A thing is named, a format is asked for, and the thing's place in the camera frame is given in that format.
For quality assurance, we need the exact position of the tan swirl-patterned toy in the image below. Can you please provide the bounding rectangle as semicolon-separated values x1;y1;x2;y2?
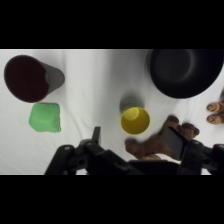
205;101;224;125

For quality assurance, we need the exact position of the green sponge block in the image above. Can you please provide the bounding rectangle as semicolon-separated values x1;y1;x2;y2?
28;102;63;134

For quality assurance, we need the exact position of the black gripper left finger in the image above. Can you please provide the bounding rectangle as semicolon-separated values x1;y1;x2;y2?
91;125;102;148

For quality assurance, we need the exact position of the brown plush monkey toy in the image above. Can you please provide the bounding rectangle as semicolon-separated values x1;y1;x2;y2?
124;114;201;163

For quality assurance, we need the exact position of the dark brown cup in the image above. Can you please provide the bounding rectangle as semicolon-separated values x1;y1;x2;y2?
3;54;66;104

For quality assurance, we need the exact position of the black bowl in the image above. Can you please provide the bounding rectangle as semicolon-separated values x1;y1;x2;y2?
146;49;224;100

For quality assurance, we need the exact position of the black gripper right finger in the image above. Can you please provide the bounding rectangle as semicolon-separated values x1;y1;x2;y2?
162;126;189;162

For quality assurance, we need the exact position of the yellow plastic cup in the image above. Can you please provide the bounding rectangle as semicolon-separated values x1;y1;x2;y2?
119;96;152;136

